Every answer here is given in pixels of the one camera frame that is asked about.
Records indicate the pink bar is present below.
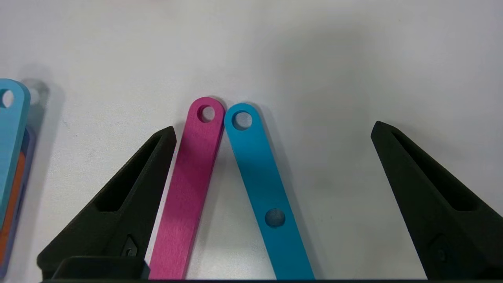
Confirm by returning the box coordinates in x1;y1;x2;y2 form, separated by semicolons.
148;96;227;280

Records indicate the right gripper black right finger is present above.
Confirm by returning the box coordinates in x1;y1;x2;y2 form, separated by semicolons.
370;120;503;280

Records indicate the light blue bar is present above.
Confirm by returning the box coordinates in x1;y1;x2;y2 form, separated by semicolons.
0;78;38;276
224;103;316;280

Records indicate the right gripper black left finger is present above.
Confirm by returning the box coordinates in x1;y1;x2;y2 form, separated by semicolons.
36;125;178;280

